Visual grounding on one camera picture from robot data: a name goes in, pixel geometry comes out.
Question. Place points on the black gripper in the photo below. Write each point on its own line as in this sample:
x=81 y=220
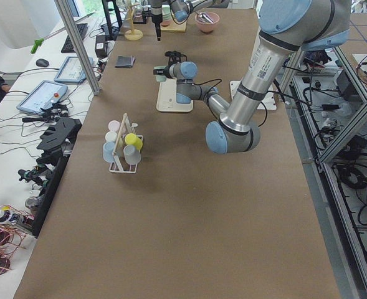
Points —
x=163 y=71
x=156 y=13

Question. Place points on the green cup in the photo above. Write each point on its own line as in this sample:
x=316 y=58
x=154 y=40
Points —
x=160 y=79

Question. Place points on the cream rabbit tray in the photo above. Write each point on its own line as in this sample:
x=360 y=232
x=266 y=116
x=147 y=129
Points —
x=166 y=101

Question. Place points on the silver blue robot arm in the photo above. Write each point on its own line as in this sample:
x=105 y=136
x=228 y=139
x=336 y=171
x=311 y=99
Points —
x=285 y=27
x=180 y=9

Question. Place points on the pink cup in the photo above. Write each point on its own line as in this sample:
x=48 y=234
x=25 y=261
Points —
x=114 y=125

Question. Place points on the yellow cup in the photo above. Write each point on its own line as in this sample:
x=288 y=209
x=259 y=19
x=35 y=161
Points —
x=134 y=140

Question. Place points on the cream cup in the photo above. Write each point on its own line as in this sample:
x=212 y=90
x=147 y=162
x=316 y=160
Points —
x=111 y=136

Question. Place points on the grey cup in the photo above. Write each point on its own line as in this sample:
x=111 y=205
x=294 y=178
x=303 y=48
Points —
x=131 y=154

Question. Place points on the light blue cup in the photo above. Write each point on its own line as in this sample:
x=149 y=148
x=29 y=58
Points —
x=108 y=148

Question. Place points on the wooden cutting board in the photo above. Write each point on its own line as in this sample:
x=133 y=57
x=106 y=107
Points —
x=173 y=27

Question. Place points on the wooden mug tree stand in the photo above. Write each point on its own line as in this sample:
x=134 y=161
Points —
x=132 y=33

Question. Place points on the grey folded cloth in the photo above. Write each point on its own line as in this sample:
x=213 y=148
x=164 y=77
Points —
x=125 y=61

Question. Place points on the metal ice scoop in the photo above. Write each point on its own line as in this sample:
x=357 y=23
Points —
x=204 y=18

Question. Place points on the pink bowl with ice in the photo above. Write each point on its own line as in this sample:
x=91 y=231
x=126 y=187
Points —
x=207 y=28

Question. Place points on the black power adapter box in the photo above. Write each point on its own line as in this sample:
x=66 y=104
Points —
x=101 y=46

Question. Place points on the far teach pendant tablet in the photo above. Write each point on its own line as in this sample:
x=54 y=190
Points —
x=70 y=72

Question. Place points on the teach pendant tablet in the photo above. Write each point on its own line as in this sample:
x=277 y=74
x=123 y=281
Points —
x=70 y=72
x=43 y=97

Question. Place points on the near teach pendant tablet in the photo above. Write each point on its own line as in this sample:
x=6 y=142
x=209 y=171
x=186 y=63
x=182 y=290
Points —
x=43 y=97

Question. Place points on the black computer mouse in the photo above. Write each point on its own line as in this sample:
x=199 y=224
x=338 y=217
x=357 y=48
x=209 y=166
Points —
x=42 y=63

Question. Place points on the black tool holder stand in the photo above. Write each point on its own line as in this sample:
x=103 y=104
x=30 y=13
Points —
x=56 y=144

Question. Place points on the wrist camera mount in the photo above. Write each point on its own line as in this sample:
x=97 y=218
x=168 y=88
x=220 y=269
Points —
x=175 y=57

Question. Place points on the aluminium frame post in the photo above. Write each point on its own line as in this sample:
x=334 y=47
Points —
x=71 y=28

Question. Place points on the white wire cup rack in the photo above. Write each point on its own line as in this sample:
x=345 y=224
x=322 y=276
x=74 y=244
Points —
x=120 y=165

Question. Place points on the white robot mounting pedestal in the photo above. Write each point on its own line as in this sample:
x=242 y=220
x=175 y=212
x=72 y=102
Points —
x=267 y=103

